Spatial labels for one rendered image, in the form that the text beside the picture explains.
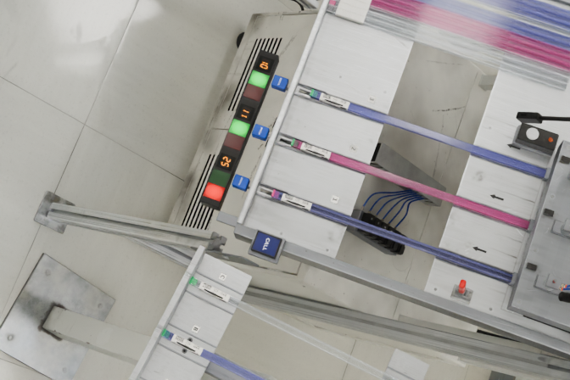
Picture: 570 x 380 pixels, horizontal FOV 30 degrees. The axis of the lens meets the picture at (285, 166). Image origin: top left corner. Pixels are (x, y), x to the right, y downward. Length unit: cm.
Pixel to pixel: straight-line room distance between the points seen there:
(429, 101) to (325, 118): 53
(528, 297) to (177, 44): 126
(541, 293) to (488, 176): 26
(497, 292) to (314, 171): 42
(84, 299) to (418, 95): 97
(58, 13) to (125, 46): 20
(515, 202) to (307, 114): 44
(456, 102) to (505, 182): 60
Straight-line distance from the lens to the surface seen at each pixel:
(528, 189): 213
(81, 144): 270
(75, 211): 255
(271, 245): 202
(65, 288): 271
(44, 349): 271
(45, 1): 265
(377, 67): 217
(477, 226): 210
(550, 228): 206
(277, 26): 283
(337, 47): 218
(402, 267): 258
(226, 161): 212
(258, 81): 217
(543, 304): 203
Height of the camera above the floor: 230
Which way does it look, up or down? 48 degrees down
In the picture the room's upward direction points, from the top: 96 degrees clockwise
